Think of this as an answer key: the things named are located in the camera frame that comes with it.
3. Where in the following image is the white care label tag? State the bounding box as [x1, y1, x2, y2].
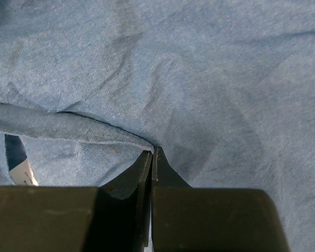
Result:
[9, 159, 39, 186]

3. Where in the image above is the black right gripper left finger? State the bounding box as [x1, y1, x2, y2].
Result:
[0, 151, 152, 251]

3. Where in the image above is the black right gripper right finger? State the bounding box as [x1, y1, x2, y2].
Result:
[152, 147, 289, 251]

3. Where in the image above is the blue fabric pillowcase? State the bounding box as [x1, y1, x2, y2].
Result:
[0, 1, 315, 251]

